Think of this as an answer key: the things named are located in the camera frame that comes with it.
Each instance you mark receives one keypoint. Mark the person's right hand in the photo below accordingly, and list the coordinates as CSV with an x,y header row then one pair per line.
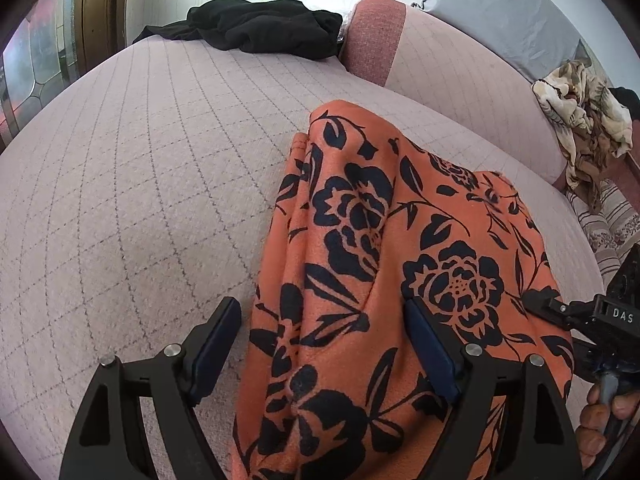
x,y
595,420

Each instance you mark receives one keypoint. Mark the stained glass window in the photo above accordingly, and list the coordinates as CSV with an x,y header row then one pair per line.
x,y
35,60

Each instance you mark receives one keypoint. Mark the brown wooden window frame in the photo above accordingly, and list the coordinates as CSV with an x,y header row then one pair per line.
x,y
102,10

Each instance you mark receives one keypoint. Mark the grey pillow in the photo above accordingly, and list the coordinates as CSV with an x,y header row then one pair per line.
x,y
490,10

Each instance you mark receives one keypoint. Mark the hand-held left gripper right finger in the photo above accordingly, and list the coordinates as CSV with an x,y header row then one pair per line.
x,y
431,355

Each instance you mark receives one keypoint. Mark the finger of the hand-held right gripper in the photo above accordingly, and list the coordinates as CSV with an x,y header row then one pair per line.
x,y
555,307

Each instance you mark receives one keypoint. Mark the black cloth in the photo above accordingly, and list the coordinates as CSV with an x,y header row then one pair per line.
x,y
260,25

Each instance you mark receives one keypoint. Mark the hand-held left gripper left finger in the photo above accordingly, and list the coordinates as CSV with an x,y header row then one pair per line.
x,y
216,352

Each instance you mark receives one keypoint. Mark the beige floral cloth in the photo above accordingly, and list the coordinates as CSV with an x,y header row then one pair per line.
x,y
565,105

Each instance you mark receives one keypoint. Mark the striped floral cushion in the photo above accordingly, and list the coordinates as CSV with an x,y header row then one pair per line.
x,y
615,225

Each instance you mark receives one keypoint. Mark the orange floral garment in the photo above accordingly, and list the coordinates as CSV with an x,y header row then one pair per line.
x,y
350,260

